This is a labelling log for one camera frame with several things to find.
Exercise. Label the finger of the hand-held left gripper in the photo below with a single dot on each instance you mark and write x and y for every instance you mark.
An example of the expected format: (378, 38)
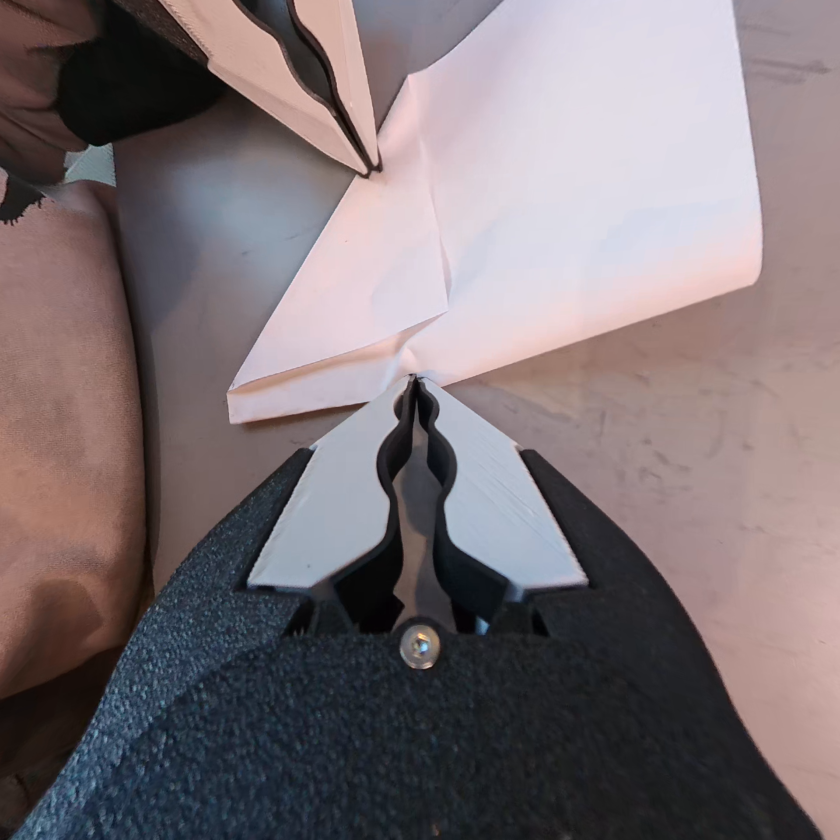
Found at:
(344, 52)
(262, 65)

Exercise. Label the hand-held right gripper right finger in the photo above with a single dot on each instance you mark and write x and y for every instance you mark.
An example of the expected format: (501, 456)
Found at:
(512, 512)

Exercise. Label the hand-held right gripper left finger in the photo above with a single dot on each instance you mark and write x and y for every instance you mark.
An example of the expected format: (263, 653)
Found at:
(328, 512)

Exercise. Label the white paper sheet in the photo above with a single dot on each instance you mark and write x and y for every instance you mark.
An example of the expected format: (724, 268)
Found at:
(558, 197)

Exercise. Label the grey desk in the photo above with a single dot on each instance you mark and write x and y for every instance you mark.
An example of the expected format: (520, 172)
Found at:
(656, 492)

